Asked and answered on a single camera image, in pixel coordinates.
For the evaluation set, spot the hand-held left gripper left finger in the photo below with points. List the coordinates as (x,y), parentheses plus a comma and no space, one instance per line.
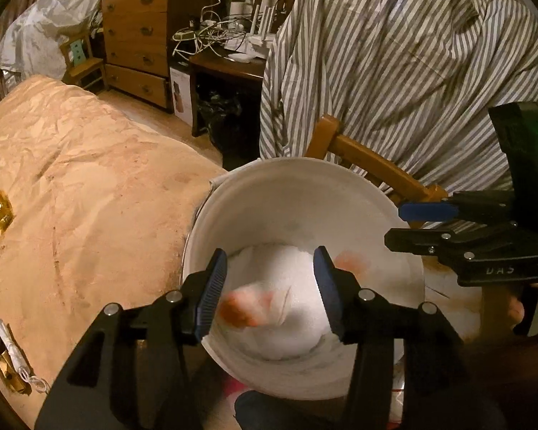
(213,293)

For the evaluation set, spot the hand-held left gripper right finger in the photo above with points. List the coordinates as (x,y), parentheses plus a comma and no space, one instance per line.
(327,286)

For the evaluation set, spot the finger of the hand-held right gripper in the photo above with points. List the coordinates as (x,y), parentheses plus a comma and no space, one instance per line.
(423,211)
(412,239)

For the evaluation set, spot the white stained tissue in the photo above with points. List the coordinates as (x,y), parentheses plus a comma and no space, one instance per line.
(278,277)

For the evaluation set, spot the white plastic bucket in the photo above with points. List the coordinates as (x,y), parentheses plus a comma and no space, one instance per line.
(296,201)

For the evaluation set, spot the person's right forearm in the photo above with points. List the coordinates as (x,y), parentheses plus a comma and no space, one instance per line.
(506,367)

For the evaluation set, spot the person's right hand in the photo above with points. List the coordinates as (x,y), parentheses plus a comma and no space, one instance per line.
(515,313)

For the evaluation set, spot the wooden armchair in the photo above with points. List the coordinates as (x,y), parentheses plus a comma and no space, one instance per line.
(363,154)

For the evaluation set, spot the grey striped shirt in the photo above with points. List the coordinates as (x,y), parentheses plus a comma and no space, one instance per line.
(385,53)

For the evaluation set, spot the black plastic bag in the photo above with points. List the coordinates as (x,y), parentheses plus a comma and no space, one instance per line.
(224,112)

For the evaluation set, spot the white cardboard box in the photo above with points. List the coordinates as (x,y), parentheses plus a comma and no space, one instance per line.
(181,94)

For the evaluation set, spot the yellow plastic wrapper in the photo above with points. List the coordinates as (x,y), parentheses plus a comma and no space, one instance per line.
(0,210)

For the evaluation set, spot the dark wooden side table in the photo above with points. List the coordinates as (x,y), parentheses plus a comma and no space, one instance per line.
(224,65)

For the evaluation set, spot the white router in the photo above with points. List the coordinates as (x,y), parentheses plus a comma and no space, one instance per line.
(255,45)

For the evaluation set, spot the small wooden chair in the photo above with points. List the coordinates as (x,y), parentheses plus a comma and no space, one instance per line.
(87,65)

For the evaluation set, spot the wooden chest of drawers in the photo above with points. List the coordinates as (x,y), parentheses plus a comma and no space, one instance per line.
(134,31)

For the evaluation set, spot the silver plastic cover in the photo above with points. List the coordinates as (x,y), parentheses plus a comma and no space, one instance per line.
(36,22)

